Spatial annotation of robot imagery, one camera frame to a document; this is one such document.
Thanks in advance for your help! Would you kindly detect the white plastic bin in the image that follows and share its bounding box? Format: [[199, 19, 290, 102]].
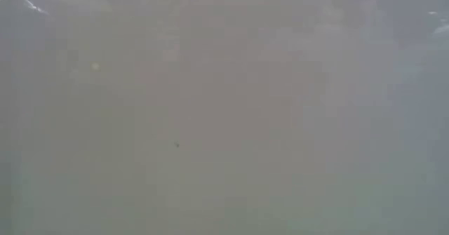
[[0, 0, 449, 235]]

